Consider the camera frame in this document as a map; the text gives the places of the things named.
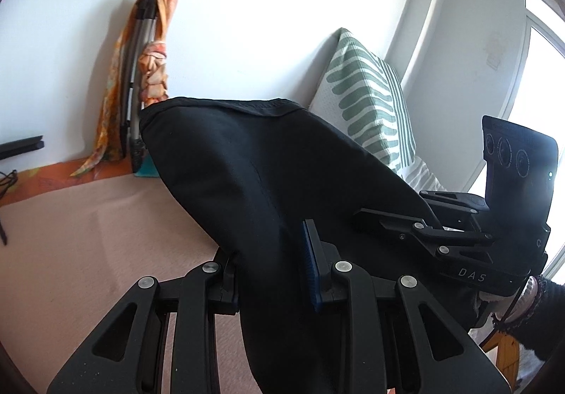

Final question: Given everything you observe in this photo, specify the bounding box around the black pants pink trim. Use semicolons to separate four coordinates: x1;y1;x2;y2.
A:
138;96;483;394

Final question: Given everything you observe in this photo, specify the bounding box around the dark sleeve forearm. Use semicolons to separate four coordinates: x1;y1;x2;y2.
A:
496;276;564;362

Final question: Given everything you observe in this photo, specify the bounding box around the peach bed blanket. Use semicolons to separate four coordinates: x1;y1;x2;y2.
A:
1;175;218;392

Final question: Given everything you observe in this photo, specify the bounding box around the teal object at tripod base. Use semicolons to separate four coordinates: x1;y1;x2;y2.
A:
133;154;159;178

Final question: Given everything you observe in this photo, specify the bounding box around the green striped white pillow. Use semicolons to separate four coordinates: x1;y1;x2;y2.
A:
308;28;445;192

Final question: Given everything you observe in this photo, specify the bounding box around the orange floral bed sheet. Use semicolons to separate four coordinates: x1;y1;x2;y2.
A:
1;159;131;207

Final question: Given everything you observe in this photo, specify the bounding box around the orange patterned scarf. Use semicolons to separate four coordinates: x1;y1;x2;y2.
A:
72;0;177;177

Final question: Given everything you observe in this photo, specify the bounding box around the silver folded tripod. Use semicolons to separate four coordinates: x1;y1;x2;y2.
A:
120;0;157;173

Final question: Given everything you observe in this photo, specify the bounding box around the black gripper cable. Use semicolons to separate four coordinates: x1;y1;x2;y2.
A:
478;273;531;346

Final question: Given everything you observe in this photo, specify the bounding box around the black ring light stand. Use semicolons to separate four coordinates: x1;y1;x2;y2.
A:
0;136;45;161

